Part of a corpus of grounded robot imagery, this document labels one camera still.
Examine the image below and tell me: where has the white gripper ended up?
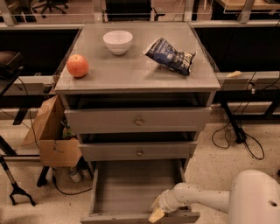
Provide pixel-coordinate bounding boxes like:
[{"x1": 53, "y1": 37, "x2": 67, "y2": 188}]
[{"x1": 148, "y1": 190, "x2": 175, "y2": 223}]

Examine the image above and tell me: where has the grey bottom drawer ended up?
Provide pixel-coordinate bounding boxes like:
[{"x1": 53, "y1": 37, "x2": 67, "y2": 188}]
[{"x1": 80, "y1": 159, "x2": 200, "y2": 224}]

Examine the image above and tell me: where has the grey drawer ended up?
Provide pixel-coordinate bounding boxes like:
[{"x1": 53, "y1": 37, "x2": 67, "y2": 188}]
[
  {"x1": 80, "y1": 159, "x2": 200, "y2": 224},
  {"x1": 80, "y1": 142, "x2": 197, "y2": 161},
  {"x1": 65, "y1": 107, "x2": 211, "y2": 134}
]

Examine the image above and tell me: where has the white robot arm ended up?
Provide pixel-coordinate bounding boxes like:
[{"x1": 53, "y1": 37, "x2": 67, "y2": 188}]
[{"x1": 148, "y1": 170, "x2": 280, "y2": 224}]

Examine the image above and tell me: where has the grey middle drawer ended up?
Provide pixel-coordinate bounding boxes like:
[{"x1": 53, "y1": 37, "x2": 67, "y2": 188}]
[{"x1": 80, "y1": 142, "x2": 197, "y2": 161}]

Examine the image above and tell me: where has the grey wooden drawer cabinet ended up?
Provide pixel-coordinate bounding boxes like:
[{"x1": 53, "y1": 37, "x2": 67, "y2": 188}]
[{"x1": 54, "y1": 22, "x2": 221, "y2": 176}]

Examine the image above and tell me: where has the grey top drawer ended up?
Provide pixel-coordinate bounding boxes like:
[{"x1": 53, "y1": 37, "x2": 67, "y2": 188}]
[{"x1": 65, "y1": 107, "x2": 211, "y2": 134}]

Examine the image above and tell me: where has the white can on floor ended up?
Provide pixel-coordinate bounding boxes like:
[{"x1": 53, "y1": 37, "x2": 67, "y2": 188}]
[{"x1": 69, "y1": 167, "x2": 81, "y2": 183}]

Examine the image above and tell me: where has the black desk leg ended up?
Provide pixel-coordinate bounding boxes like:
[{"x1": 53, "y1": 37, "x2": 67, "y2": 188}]
[{"x1": 220, "y1": 101, "x2": 247, "y2": 144}]

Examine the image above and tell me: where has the brown cardboard box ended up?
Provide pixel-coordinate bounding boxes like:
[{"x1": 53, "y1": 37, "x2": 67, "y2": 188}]
[{"x1": 22, "y1": 95, "x2": 81, "y2": 167}]

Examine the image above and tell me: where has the black tripod stand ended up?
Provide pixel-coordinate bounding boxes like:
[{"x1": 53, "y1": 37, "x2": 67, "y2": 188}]
[{"x1": 0, "y1": 155, "x2": 36, "y2": 206}]

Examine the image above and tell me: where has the blue chip bag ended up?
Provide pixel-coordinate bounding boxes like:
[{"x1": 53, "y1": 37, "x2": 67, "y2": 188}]
[{"x1": 143, "y1": 38, "x2": 195, "y2": 76}]

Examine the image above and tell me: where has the orange apple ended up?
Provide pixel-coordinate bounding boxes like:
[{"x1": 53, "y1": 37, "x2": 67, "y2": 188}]
[{"x1": 66, "y1": 54, "x2": 89, "y2": 78}]

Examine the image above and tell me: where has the white ceramic bowl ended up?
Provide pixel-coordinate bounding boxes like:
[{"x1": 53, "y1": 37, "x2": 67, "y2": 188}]
[{"x1": 103, "y1": 31, "x2": 133, "y2": 55}]

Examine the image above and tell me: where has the black device on left desk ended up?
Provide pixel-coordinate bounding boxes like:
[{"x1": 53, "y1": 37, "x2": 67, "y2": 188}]
[{"x1": 0, "y1": 51, "x2": 23, "y2": 80}]

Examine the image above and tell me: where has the black office chair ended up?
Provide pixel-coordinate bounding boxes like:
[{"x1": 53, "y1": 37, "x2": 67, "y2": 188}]
[{"x1": 31, "y1": 0, "x2": 68, "y2": 18}]

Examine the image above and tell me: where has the yellow foam scrap on rail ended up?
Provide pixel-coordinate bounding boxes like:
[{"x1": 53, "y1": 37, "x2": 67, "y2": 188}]
[{"x1": 227, "y1": 71, "x2": 242, "y2": 78}]

